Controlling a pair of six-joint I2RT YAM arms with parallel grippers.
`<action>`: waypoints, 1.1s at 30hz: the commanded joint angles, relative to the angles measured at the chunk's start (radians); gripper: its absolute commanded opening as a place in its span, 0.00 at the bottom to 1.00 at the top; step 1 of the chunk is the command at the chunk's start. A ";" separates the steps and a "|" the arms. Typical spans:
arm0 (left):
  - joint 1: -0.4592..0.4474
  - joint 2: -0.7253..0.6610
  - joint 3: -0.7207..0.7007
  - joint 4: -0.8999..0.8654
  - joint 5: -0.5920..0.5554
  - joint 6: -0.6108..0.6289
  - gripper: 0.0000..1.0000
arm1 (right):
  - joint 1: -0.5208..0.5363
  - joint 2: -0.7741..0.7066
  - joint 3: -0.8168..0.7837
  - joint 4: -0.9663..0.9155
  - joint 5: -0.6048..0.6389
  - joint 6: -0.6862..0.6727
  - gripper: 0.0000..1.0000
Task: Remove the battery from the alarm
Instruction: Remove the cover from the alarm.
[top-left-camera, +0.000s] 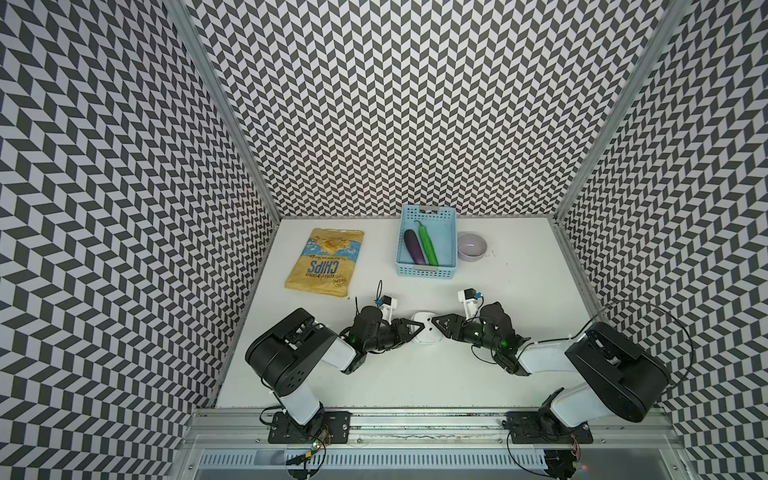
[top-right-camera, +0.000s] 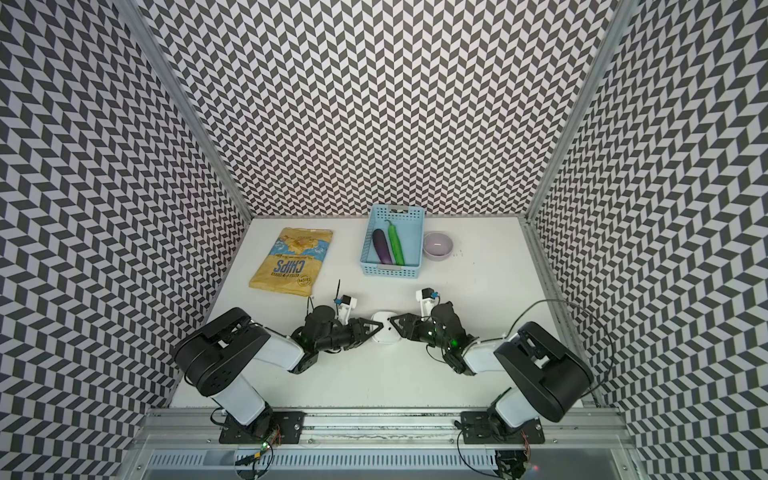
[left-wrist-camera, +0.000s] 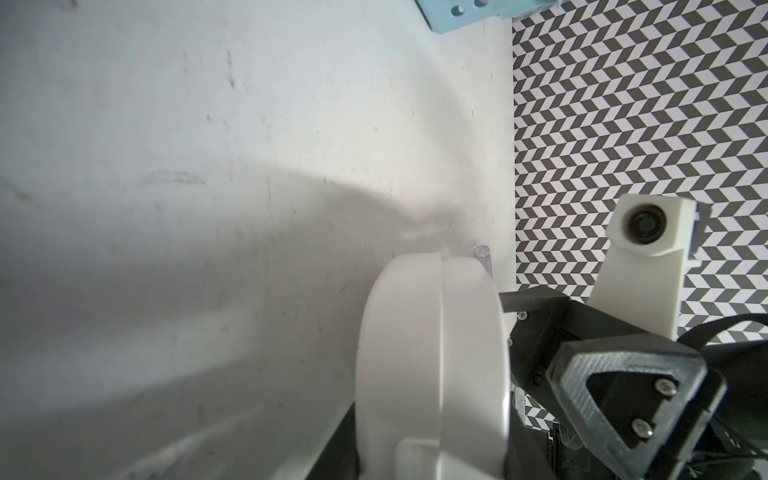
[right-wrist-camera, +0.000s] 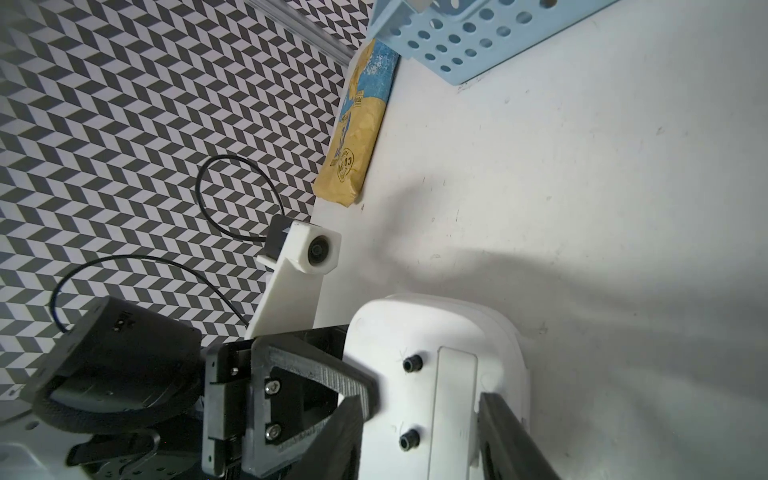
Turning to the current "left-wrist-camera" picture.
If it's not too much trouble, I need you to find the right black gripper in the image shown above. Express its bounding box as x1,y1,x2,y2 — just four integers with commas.
545,334,767,479

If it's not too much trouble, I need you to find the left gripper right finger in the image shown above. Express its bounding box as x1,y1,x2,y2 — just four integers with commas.
505,413,556,480

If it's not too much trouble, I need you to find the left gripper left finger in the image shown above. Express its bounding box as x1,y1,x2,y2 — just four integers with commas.
305,404,359,480

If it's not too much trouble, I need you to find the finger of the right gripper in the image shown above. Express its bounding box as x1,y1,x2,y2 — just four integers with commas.
499,286,645,427

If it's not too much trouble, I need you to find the white alarm clock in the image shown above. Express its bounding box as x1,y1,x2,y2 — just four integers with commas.
355,253,511,479

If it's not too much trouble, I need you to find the light blue plastic basket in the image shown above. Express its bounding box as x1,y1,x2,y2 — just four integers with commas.
415,0,562,34

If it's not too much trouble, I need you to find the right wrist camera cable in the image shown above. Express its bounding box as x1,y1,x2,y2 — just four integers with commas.
676,311,768,352

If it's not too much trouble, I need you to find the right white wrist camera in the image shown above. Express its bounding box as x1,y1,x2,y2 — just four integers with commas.
587,194,712,339

